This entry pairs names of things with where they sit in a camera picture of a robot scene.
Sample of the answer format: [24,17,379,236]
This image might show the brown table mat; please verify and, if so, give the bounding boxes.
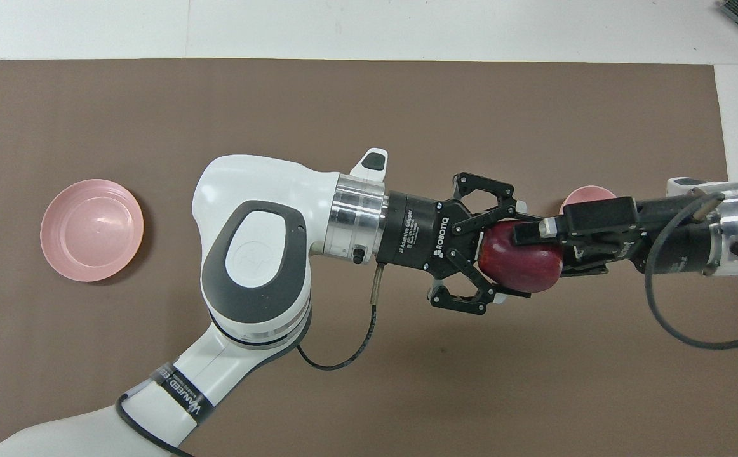
[0,58,738,457]

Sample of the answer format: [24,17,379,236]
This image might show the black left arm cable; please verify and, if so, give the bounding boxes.
[115,263,387,457]

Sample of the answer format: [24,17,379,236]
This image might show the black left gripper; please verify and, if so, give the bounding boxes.
[375,171,533,317]

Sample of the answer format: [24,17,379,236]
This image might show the dark red apple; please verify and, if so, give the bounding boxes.
[476,220,565,295]

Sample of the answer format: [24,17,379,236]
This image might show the pink plate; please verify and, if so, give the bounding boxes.
[40,179,145,283]

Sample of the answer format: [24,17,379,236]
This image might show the black velcro cable strap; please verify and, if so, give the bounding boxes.
[152,361,215,421]

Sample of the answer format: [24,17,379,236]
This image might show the pink bowl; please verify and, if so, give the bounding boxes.
[559,185,619,215]

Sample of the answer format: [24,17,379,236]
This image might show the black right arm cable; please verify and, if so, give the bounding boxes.
[644,190,738,350]

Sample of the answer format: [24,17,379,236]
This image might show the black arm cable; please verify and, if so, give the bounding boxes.
[115,263,387,457]
[644,190,738,350]

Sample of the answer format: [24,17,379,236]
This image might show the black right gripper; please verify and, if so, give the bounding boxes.
[513,193,720,278]

